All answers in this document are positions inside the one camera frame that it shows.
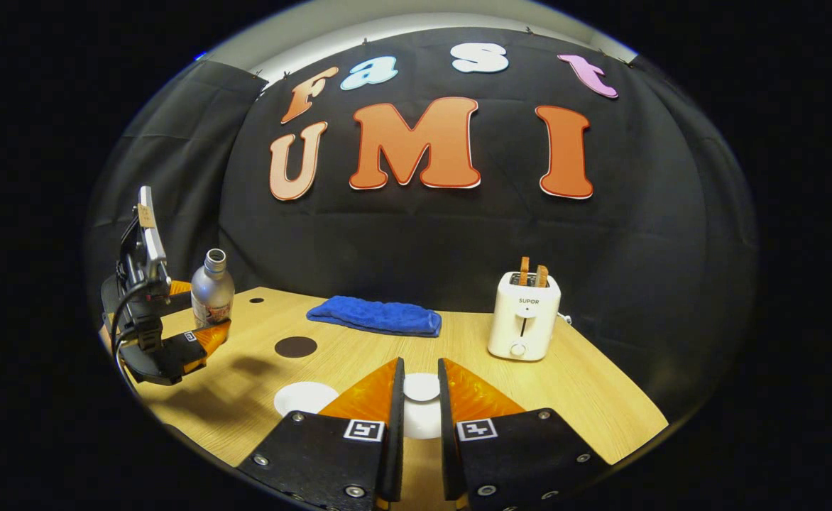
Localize dark round coaster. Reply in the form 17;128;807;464
275;336;319;359

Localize white teacup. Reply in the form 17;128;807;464
274;381;340;417

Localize black backdrop cloth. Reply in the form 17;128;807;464
84;28;757;427

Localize silver water bottle red label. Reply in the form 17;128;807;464
190;248;236;331

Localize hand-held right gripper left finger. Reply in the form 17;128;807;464
237;357;406;511

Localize blue folded towel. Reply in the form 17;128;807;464
306;295;443;338

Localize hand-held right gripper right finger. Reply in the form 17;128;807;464
437;357;612;511

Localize white toaster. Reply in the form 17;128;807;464
487;271;562;362

